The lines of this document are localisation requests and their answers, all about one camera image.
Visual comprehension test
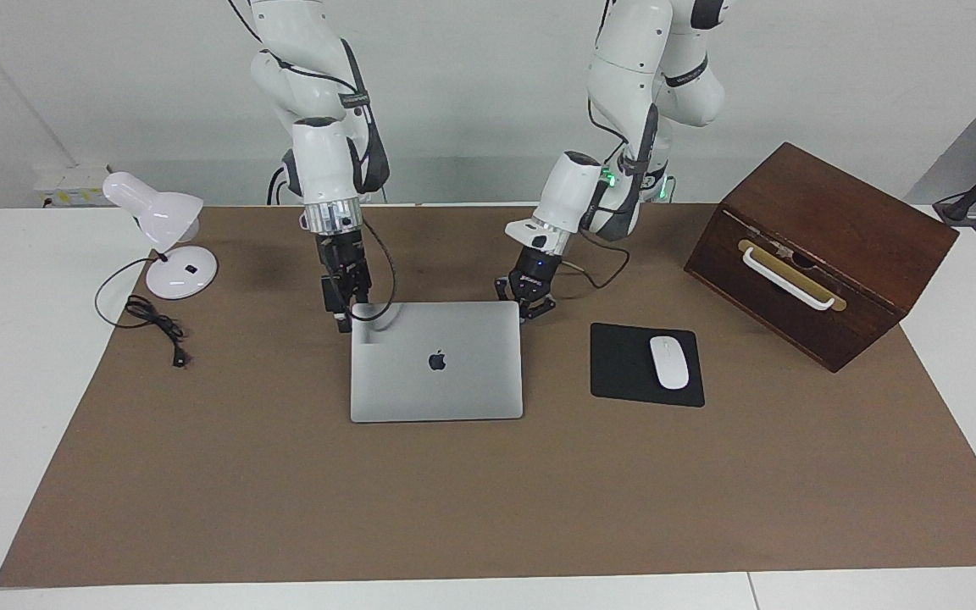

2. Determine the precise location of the silver apple laptop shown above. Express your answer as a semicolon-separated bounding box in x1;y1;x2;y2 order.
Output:
350;302;524;423

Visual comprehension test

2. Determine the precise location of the black mouse pad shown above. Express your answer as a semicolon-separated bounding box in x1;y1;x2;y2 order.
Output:
590;322;706;408

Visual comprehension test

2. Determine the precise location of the white computer mouse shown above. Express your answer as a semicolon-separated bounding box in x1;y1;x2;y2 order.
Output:
649;335;690;391

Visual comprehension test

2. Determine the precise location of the white desk lamp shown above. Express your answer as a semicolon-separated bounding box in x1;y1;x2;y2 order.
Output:
103;171;219;301

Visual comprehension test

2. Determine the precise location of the brown paper table mat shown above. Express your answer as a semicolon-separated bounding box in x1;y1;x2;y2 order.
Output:
0;202;976;588

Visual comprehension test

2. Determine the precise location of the dark brown wooden box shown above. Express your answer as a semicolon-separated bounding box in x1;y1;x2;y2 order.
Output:
684;141;960;374

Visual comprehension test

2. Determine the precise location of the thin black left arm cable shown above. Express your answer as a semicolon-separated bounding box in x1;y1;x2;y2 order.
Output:
560;229;631;291

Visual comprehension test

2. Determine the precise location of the black lamp power cord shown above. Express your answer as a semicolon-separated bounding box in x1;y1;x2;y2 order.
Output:
95;257;191;369

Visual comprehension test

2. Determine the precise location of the white box handle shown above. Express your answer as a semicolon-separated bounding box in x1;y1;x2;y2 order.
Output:
742;247;836;312

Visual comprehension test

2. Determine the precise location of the brass handle backing plate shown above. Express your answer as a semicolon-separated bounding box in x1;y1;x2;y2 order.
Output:
737;239;847;313

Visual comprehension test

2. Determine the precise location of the white wall power strip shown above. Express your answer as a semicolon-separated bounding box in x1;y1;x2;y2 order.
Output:
33;164;112;208

